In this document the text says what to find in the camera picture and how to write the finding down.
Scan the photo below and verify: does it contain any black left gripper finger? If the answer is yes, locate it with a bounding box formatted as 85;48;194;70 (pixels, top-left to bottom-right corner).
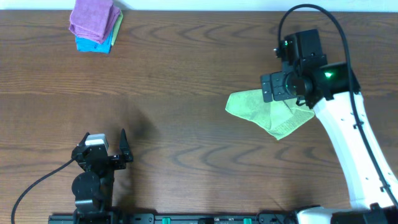
78;132;90;146
119;129;134;162

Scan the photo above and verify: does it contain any green microfiber cloth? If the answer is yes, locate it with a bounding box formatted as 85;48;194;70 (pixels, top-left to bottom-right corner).
225;89;315;140

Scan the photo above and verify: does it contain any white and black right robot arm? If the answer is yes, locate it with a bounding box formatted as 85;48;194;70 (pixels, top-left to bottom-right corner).
261;29;397;223

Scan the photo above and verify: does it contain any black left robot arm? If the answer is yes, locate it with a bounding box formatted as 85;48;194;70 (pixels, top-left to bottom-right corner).
72;129;133;223

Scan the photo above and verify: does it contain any folded blue cloth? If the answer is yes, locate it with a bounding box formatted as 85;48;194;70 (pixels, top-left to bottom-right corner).
75;31;113;54

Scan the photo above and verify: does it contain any folded purple cloth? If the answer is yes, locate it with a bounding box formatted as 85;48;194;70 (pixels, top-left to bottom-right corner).
69;0;121;44

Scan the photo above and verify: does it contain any folded yellow-green cloth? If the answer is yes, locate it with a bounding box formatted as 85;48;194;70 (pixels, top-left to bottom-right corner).
111;11;124;46

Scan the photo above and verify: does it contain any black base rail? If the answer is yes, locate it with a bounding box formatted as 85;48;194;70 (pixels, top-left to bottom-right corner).
48;213;299;224

